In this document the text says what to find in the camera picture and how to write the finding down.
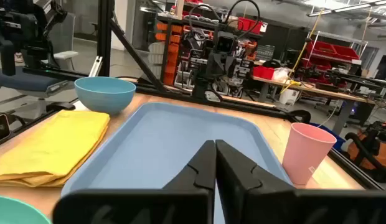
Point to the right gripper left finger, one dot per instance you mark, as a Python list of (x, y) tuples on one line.
[(186, 205)]

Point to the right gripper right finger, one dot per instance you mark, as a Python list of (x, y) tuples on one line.
[(258, 205)]

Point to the light blue plastic tray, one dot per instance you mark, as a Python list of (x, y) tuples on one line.
[(155, 149)]

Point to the pink plastic cup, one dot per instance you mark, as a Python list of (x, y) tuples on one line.
[(305, 155)]

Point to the blue round bowl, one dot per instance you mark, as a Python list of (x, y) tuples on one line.
[(102, 96)]

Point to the yellow cloth napkin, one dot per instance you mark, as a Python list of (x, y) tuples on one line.
[(46, 149)]

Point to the teal round plate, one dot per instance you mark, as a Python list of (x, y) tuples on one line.
[(12, 213)]

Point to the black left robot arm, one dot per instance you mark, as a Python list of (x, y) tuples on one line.
[(202, 88)]

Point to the small red bin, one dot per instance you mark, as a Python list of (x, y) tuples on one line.
[(263, 72)]

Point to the red storage bins on shelf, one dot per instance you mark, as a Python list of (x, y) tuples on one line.
[(249, 25)]

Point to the shelf with orange bins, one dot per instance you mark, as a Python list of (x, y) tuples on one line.
[(172, 49)]

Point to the wooden workbench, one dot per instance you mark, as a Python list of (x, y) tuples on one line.
[(320, 90)]

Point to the blue storage bin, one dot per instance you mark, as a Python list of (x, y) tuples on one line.
[(340, 143)]

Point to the rack of red bins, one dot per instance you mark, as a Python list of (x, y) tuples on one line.
[(333, 51)]

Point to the silver aluminium extrusion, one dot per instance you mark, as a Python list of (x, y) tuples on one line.
[(96, 67)]

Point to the ceiling tube light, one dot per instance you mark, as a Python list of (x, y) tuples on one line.
[(345, 7)]

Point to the orange shop vacuum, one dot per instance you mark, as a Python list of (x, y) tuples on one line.
[(384, 152)]

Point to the grey office chair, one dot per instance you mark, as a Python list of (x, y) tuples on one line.
[(65, 54)]

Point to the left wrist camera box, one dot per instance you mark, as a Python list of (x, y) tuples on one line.
[(226, 43)]

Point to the black frame clamp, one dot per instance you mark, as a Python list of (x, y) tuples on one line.
[(60, 106)]

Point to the black table-level camera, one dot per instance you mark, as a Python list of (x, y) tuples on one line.
[(0, 127)]

